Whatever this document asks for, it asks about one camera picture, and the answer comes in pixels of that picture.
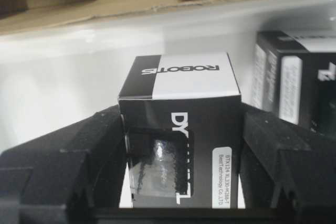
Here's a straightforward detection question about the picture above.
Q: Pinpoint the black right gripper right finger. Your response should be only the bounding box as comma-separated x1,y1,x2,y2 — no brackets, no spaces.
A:
239,103,335,223

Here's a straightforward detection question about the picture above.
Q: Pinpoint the black white Robotis Dynamixel box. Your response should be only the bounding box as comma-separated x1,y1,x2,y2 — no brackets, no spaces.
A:
118,52,243,209

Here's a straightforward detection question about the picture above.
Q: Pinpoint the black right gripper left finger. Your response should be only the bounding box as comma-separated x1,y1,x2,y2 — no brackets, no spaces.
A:
1,105,126,223

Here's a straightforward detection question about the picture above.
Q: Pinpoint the lower black Dynamixel box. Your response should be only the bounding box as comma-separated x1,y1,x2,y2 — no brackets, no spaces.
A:
251,30,335,138

